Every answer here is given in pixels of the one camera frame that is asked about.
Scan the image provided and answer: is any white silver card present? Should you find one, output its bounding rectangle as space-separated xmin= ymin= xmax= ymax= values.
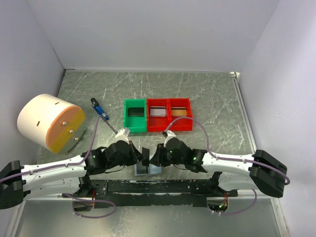
xmin=150 ymin=107 xmax=167 ymax=117

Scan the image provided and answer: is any white drum with orange lid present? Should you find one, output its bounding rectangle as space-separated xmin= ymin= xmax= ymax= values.
xmin=17 ymin=94 xmax=86 ymax=154

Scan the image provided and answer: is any red plastic bin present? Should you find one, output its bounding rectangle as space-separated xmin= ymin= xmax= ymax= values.
xmin=146 ymin=98 xmax=171 ymax=132
xmin=169 ymin=98 xmax=193 ymax=131

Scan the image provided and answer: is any grey card holder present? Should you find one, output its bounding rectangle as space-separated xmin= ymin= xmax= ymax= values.
xmin=143 ymin=164 xmax=162 ymax=176

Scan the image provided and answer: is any green plastic bin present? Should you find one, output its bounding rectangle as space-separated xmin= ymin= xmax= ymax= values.
xmin=123 ymin=99 xmax=147 ymax=133

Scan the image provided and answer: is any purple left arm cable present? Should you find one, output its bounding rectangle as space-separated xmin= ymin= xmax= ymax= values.
xmin=0 ymin=116 xmax=121 ymax=219

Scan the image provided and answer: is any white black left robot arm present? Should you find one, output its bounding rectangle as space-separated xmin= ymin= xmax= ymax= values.
xmin=0 ymin=141 xmax=149 ymax=209

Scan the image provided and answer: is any dark card left in holder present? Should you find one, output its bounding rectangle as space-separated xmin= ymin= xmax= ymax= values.
xmin=134 ymin=162 xmax=148 ymax=176

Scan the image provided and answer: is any red middle plastic bin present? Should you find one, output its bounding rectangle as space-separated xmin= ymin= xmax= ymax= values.
xmin=146 ymin=98 xmax=171 ymax=132

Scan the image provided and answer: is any gold card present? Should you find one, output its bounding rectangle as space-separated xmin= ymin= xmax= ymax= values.
xmin=171 ymin=107 xmax=187 ymax=117

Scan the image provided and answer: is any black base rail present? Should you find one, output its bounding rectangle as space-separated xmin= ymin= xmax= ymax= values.
xmin=74 ymin=178 xmax=238 ymax=207

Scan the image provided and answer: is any red right plastic bin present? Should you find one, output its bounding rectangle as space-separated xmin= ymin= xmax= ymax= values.
xmin=169 ymin=98 xmax=193 ymax=131

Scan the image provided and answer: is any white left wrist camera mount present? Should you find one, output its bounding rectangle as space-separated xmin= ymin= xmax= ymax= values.
xmin=115 ymin=127 xmax=130 ymax=143

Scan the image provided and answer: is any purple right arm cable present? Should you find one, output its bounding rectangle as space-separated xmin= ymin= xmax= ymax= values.
xmin=161 ymin=117 xmax=291 ymax=216

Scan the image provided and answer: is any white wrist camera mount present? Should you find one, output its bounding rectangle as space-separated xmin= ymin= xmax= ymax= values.
xmin=115 ymin=127 xmax=130 ymax=143
xmin=162 ymin=130 xmax=176 ymax=144

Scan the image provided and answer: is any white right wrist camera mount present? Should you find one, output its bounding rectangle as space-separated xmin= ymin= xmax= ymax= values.
xmin=162 ymin=130 xmax=176 ymax=144

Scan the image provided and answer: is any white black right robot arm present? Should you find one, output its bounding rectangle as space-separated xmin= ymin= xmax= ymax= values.
xmin=149 ymin=138 xmax=288 ymax=198

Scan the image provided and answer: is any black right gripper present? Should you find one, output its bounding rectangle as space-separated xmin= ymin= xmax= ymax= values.
xmin=149 ymin=143 xmax=186 ymax=167

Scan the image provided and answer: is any blue stapler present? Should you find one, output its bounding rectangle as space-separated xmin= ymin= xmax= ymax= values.
xmin=90 ymin=97 xmax=109 ymax=121

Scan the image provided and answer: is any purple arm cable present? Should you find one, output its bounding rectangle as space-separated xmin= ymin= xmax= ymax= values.
xmin=0 ymin=116 xmax=121 ymax=219
xmin=161 ymin=117 xmax=291 ymax=216

